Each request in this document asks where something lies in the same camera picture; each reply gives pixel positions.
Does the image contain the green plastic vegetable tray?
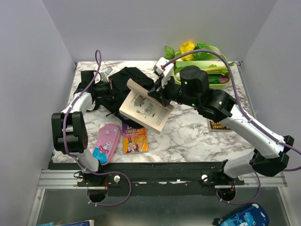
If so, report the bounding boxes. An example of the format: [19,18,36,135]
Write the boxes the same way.
[174,53,230,89]

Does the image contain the white-stemmed cabbage stalk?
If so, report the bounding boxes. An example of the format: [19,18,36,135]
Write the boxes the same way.
[174,61,229,75]

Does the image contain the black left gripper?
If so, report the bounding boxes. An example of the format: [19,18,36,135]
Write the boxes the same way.
[92,78,125,99]

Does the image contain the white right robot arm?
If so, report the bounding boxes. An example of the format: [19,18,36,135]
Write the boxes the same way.
[148,65,294,185]

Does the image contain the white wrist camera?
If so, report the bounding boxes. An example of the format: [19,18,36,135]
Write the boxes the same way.
[153,57,174,88]
[99,66,113,82]

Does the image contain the blue shark pencil case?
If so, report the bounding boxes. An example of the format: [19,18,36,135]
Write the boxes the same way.
[212,202,270,226]

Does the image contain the black student backpack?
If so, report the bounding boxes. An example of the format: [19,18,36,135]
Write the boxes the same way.
[88,67,154,129]

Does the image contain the green leafy sprig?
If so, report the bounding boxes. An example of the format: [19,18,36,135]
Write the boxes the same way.
[164,45,175,60]

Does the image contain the pink cartoon pencil case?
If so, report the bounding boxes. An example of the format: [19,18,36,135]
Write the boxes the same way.
[92,124,121,165]

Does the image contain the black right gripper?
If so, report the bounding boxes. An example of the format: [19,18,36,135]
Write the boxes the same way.
[148,71,199,108]

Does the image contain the yellow fabric flower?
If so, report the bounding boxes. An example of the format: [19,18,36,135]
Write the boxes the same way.
[180,41,196,61]

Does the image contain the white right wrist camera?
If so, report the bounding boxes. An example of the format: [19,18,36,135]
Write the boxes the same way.
[153,57,174,88]

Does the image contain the green lettuce leaf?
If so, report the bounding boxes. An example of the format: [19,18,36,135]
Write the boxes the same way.
[192,41,222,61]

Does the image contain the Roald Dahl Charlie book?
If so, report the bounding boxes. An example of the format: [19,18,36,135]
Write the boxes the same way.
[122,122,149,155]

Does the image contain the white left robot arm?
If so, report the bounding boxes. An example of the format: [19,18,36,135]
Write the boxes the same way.
[51,67,112,186]

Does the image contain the orange treehouse book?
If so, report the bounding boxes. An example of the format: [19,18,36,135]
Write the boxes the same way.
[119,79,174,134]

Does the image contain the aluminium mounting rail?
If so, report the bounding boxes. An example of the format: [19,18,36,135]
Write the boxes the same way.
[38,170,287,190]

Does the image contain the purple vegetable toy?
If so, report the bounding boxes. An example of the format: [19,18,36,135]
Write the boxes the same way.
[219,76,229,84]

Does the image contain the dark blue treehouse book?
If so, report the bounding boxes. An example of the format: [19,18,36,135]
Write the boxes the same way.
[207,119,231,132]

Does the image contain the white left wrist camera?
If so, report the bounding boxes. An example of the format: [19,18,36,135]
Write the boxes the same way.
[99,66,113,82]

